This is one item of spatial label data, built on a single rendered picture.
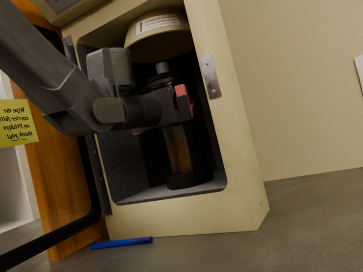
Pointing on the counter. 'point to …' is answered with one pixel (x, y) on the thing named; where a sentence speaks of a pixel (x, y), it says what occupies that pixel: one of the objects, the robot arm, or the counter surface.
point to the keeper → (210, 77)
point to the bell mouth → (174, 20)
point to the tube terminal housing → (86, 27)
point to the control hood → (45, 9)
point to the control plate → (60, 5)
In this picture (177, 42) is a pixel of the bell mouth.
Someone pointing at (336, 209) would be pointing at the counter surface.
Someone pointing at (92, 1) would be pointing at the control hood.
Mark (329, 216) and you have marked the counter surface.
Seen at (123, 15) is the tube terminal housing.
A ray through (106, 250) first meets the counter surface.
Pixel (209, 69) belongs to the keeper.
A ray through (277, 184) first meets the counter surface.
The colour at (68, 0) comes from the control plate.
